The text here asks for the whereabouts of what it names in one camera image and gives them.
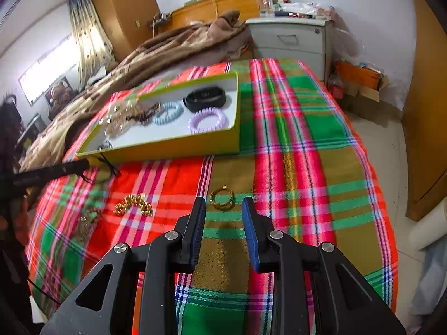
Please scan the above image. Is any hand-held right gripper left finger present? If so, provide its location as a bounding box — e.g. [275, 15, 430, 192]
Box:
[40, 196, 206, 335]

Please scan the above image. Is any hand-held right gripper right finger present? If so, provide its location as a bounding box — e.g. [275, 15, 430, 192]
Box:
[242, 196, 407, 335]

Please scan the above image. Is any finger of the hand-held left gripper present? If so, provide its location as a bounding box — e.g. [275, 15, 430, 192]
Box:
[12, 158, 91, 187]

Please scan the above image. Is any gold ring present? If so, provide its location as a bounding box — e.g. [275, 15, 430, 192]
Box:
[210, 186, 236, 210]

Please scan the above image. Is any black elastic hair tie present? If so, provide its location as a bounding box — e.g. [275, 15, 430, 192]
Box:
[82, 152, 121, 184]

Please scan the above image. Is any clear plastic hair claw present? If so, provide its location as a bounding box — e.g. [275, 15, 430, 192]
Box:
[99, 99, 140, 138]

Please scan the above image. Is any yellow-green shallow cardboard box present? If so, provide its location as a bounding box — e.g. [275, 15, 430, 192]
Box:
[76, 71, 241, 164]

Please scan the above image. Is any purple spiral hair tie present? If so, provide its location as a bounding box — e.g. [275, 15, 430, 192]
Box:
[188, 108, 229, 134]

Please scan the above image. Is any dark red bead bracelet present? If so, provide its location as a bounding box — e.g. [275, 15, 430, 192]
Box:
[134, 103, 162, 124]

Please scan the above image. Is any light blue spiral hair tie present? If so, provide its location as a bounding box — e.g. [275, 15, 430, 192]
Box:
[153, 102, 184, 125]

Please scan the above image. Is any black wristband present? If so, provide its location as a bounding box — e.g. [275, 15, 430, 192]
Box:
[183, 88, 232, 113]

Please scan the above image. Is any plaid cloth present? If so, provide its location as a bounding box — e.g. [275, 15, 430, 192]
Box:
[24, 59, 399, 335]

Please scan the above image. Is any window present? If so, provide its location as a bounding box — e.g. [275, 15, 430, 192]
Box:
[17, 37, 79, 107]

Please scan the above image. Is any dotted curtain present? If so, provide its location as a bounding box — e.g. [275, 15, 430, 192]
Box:
[67, 0, 117, 84]

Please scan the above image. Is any brown patterned blanket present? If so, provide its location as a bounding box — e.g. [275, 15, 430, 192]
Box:
[19, 10, 254, 173]

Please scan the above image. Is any tall wooden wardrobe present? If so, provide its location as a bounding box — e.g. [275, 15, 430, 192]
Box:
[89, 0, 161, 63]

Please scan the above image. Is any light blue cloth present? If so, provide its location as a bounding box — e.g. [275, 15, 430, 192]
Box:
[410, 241, 447, 318]

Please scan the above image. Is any orange box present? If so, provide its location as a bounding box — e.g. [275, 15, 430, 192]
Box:
[335, 60, 383, 91]

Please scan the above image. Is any grey nightstand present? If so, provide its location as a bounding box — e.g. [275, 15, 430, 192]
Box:
[245, 17, 336, 81]

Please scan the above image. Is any wooden closet door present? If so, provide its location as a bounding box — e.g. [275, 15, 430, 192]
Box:
[401, 0, 447, 222]

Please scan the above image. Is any wooden headboard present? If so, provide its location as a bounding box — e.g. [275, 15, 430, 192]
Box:
[159, 0, 269, 30]

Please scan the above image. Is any clutter pile on nightstand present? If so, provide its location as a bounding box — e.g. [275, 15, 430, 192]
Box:
[274, 0, 337, 20]

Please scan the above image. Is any rhinestone bracelet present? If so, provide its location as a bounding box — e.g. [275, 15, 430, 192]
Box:
[75, 207, 102, 241]

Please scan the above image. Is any gold bead bracelet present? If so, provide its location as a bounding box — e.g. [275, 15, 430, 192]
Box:
[113, 193, 153, 217]

